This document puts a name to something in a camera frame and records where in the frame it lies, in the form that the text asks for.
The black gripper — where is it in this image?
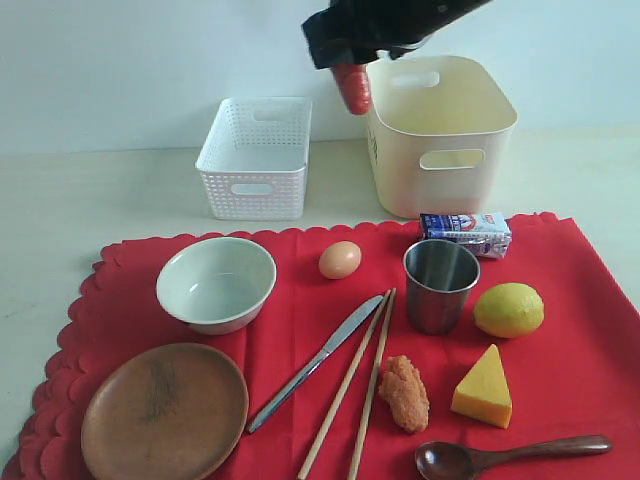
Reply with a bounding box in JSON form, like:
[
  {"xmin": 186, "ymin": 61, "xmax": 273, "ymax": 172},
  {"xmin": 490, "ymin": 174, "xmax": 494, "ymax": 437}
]
[{"xmin": 302, "ymin": 0, "xmax": 488, "ymax": 70}]

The red sausage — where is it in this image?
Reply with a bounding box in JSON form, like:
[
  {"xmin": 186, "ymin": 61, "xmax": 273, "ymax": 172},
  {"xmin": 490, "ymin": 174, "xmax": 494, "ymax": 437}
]
[{"xmin": 331, "ymin": 64, "xmax": 372, "ymax": 116}]

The brown egg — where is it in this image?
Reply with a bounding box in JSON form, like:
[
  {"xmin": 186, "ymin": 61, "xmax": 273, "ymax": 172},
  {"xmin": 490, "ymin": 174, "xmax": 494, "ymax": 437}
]
[{"xmin": 318, "ymin": 241, "xmax": 362, "ymax": 280}]

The blue white milk carton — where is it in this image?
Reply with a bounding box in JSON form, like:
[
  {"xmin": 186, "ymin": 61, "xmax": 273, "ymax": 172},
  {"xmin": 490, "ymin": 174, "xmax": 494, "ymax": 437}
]
[{"xmin": 420, "ymin": 212, "xmax": 512, "ymax": 259}]

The yellow lemon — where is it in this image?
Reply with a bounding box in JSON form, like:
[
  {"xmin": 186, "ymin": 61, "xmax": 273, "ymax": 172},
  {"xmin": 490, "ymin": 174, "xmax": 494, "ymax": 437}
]
[{"xmin": 473, "ymin": 282, "xmax": 545, "ymax": 339}]

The cream plastic bin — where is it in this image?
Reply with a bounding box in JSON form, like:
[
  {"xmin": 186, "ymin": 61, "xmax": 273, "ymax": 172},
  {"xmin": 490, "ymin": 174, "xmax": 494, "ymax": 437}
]
[{"xmin": 367, "ymin": 56, "xmax": 518, "ymax": 218}]

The white perforated plastic basket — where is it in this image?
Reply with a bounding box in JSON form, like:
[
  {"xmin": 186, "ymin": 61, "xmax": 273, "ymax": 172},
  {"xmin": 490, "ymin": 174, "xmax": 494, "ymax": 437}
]
[{"xmin": 195, "ymin": 97, "xmax": 312, "ymax": 221}]

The stainless steel cup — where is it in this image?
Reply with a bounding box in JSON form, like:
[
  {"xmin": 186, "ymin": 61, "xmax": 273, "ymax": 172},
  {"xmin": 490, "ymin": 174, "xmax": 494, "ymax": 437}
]
[{"xmin": 403, "ymin": 239, "xmax": 481, "ymax": 335}]

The silver table knife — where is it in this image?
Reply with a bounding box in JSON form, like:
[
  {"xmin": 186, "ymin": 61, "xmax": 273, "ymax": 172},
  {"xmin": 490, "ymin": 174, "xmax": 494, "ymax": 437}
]
[{"xmin": 246, "ymin": 295, "xmax": 384, "ymax": 434}]

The pale green ceramic bowl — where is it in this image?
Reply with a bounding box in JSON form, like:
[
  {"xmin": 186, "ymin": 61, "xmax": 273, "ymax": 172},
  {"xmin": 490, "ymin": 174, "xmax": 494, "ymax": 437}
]
[{"xmin": 155, "ymin": 236, "xmax": 277, "ymax": 335}]

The red scalloped cloth mat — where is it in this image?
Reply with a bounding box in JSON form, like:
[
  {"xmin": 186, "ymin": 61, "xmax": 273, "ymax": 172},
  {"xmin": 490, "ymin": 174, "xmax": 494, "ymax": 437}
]
[{"xmin": 3, "ymin": 213, "xmax": 639, "ymax": 479}]

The fried chicken piece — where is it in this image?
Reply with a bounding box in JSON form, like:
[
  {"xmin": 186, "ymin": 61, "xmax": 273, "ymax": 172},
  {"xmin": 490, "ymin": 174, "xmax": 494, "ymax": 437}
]
[{"xmin": 378, "ymin": 355, "xmax": 430, "ymax": 434}]

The left wooden chopstick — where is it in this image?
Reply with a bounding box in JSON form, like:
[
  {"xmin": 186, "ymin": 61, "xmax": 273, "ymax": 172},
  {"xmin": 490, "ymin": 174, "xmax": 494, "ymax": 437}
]
[{"xmin": 296, "ymin": 288, "xmax": 395, "ymax": 480}]

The wooden chopstick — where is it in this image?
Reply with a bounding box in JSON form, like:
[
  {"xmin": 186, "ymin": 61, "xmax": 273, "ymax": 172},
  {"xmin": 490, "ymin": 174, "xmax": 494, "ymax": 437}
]
[
  {"xmin": 347, "ymin": 288, "xmax": 397, "ymax": 480},
  {"xmin": 296, "ymin": 288, "xmax": 395, "ymax": 480}
]

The yellow cheese wedge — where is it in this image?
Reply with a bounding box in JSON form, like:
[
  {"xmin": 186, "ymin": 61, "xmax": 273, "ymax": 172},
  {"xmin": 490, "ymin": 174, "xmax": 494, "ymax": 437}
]
[{"xmin": 450, "ymin": 344, "xmax": 512, "ymax": 429}]

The brown wooden plate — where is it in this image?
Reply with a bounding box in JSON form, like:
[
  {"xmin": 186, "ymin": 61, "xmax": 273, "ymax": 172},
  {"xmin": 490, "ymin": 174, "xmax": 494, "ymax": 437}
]
[{"xmin": 81, "ymin": 343, "xmax": 249, "ymax": 479}]

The dark wooden spoon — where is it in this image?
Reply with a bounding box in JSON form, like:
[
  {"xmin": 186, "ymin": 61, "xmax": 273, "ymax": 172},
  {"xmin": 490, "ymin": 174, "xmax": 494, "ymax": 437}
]
[{"xmin": 414, "ymin": 435, "xmax": 613, "ymax": 479}]

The right wooden chopstick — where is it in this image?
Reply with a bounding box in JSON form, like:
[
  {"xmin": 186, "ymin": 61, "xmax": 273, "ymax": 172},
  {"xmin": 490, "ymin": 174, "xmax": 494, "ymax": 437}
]
[{"xmin": 347, "ymin": 288, "xmax": 397, "ymax": 480}]

